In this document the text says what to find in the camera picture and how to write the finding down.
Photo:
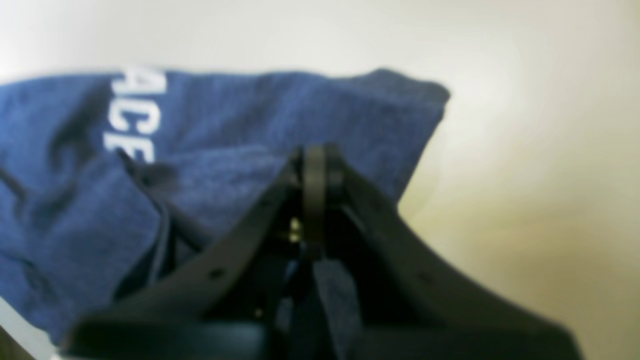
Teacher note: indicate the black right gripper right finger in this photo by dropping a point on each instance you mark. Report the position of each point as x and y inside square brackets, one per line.
[412, 304]

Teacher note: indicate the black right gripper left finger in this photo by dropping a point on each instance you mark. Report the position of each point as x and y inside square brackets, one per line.
[221, 305]

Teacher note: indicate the blue T-shirt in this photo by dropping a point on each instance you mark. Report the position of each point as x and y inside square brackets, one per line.
[107, 178]

